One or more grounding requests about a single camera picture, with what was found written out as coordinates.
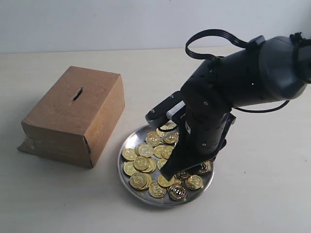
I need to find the round silver metal plate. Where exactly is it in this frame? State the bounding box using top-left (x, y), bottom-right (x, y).
top-left (117, 125), bottom-right (214, 208)

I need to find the gold coin far left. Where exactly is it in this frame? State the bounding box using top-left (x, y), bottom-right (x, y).
top-left (122, 148), bottom-right (137, 161)

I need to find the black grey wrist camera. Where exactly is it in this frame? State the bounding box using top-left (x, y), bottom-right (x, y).
top-left (145, 91), bottom-right (186, 128)

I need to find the gold coin stack front left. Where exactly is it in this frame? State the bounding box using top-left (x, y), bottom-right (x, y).
top-left (129, 172), bottom-right (152, 190)

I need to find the gold coin right side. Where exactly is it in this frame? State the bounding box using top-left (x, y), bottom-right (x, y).
top-left (197, 161), bottom-right (211, 175)

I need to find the gold coin front right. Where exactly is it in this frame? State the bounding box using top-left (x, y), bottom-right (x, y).
top-left (168, 183), bottom-right (187, 201)

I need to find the brown cardboard coin box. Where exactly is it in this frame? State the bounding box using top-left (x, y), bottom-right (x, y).
top-left (18, 66), bottom-right (125, 168)

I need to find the gold coin left stack top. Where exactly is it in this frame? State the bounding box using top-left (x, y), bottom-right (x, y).
top-left (133, 156), bottom-right (149, 171)

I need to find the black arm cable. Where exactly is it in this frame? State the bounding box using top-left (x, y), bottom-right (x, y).
top-left (185, 29), bottom-right (253, 61)

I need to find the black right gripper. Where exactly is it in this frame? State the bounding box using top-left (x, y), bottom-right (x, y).
top-left (161, 60), bottom-right (235, 180)

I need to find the gold coin back top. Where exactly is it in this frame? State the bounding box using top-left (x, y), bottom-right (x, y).
top-left (160, 121), bottom-right (177, 132)

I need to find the gold coin back left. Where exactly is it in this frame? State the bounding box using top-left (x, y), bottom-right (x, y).
top-left (146, 132), bottom-right (161, 147)

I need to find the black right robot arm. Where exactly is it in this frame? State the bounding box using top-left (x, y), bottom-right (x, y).
top-left (161, 33), bottom-right (311, 180)

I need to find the gold coin stack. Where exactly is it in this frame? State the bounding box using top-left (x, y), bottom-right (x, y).
top-left (133, 156), bottom-right (149, 171)
top-left (129, 172), bottom-right (152, 190)

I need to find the gold coin front centre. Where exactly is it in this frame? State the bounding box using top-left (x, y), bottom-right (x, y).
top-left (148, 182), bottom-right (166, 198)

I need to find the gold coin lower left edge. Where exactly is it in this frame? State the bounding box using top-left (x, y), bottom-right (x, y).
top-left (123, 161), bottom-right (138, 176)

